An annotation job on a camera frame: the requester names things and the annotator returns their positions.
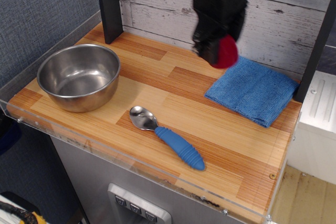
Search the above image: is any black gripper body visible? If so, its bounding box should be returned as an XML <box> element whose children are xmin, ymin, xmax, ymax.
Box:
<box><xmin>191</xmin><ymin>0</ymin><xmax>248</xmax><ymax>49</ymax></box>

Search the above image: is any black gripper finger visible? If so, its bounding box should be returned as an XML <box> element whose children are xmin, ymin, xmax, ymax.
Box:
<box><xmin>228</xmin><ymin>11</ymin><xmax>245</xmax><ymax>41</ymax></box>
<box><xmin>193</xmin><ymin>39</ymin><xmax>219</xmax><ymax>65</ymax></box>

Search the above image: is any red toy strawberry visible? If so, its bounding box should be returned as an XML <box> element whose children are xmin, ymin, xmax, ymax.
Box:
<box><xmin>211</xmin><ymin>35</ymin><xmax>238</xmax><ymax>69</ymax></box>

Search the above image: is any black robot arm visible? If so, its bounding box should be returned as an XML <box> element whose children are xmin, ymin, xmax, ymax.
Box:
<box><xmin>192</xmin><ymin>0</ymin><xmax>247</xmax><ymax>69</ymax></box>

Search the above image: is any folded blue rag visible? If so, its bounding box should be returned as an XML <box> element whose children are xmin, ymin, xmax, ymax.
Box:
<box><xmin>204</xmin><ymin>56</ymin><xmax>299</xmax><ymax>128</ymax></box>

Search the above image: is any stainless steel bowl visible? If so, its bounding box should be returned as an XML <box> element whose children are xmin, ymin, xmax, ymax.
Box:
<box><xmin>37</xmin><ymin>44</ymin><xmax>121</xmax><ymax>113</ymax></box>

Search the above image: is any white side cabinet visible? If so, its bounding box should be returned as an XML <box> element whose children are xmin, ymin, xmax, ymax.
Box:
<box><xmin>287</xmin><ymin>71</ymin><xmax>335</xmax><ymax>184</ymax></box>

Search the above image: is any stainless steel cabinet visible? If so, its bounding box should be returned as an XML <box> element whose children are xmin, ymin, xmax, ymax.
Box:
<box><xmin>52</xmin><ymin>137</ymin><xmax>269</xmax><ymax>223</ymax></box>

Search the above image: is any silver button control panel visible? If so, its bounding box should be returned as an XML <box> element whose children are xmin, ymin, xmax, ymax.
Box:
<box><xmin>108</xmin><ymin>183</ymin><xmax>172</xmax><ymax>223</ymax></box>

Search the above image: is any yellow black object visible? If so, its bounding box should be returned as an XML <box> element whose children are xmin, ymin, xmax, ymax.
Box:
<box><xmin>1</xmin><ymin>201</ymin><xmax>47</xmax><ymax>224</ymax></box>

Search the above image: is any dark grey right post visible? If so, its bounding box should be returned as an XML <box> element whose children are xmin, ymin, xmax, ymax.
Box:
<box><xmin>293</xmin><ymin>0</ymin><xmax>335</xmax><ymax>103</ymax></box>

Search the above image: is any dark grey post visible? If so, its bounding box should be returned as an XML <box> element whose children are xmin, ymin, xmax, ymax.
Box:
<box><xmin>99</xmin><ymin>0</ymin><xmax>123</xmax><ymax>44</ymax></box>
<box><xmin>293</xmin><ymin>0</ymin><xmax>335</xmax><ymax>103</ymax></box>

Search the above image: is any blue handled metal spoon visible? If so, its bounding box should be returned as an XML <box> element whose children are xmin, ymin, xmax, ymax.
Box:
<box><xmin>129</xmin><ymin>106</ymin><xmax>205</xmax><ymax>171</ymax></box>

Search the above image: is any dark grey left post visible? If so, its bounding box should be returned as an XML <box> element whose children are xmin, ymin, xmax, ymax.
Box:
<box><xmin>99</xmin><ymin>0</ymin><xmax>123</xmax><ymax>44</ymax></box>

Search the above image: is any clear acrylic guard rail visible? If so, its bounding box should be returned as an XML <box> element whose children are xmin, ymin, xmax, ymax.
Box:
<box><xmin>0</xmin><ymin>11</ymin><xmax>302</xmax><ymax>224</ymax></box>

